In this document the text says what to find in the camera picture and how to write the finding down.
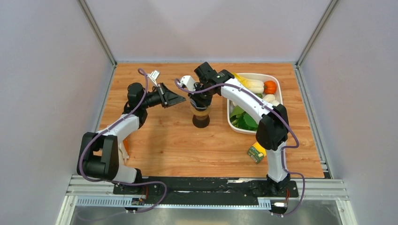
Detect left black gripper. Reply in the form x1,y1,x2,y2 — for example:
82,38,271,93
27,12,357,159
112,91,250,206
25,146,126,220
140,83,186,110

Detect wooden dripper holder ring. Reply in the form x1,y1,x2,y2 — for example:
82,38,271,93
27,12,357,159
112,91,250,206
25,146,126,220
190,104,213,118

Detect brown glass coffee carafe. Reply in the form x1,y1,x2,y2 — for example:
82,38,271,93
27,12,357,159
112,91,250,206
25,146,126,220
192,115,210,128

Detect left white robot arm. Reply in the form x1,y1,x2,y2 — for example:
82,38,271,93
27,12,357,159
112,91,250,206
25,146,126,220
77,82,186,194

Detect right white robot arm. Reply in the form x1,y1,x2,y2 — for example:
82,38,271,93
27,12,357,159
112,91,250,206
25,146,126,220
176,62,291,196

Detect white paper coffee filters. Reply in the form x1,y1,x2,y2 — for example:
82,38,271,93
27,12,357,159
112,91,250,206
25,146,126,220
119,141,129,164

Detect green bok choy toy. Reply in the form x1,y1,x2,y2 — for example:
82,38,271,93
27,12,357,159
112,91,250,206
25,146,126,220
262,94,276,103
227,102,258,131

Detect yellow napa cabbage toy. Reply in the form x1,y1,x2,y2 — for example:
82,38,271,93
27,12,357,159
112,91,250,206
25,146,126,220
232,73,264,94

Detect white rectangular tray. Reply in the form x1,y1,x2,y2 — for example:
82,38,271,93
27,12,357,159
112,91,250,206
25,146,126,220
226,73,283,135

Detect small orange pumpkin toy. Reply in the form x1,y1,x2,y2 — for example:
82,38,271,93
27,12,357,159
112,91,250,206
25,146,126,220
264,81,277,94

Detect yellow green juice box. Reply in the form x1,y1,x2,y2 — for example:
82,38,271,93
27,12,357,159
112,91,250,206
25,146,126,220
247,142,266,164

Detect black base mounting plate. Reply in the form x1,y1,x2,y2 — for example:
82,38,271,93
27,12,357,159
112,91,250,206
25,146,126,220
113,176,299,206

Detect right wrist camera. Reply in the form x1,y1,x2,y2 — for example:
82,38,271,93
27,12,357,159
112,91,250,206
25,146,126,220
180,75,196,91

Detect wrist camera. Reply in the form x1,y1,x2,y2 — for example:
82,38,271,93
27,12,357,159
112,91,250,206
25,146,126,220
147,70,161,87
180,75,196,91

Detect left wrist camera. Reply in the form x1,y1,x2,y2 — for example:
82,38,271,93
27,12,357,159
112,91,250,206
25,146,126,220
147,70,161,87

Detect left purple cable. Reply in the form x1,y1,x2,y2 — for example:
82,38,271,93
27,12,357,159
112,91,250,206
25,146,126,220
77,68,168,214

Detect purple cable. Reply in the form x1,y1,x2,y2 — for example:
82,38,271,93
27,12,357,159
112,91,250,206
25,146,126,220
174,77,306,218
77,68,168,214

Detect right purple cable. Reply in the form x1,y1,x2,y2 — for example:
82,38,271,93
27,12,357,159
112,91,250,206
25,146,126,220
174,77,306,218

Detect aluminium frame rail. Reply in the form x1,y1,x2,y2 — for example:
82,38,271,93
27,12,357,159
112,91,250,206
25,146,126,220
56,175,357,225

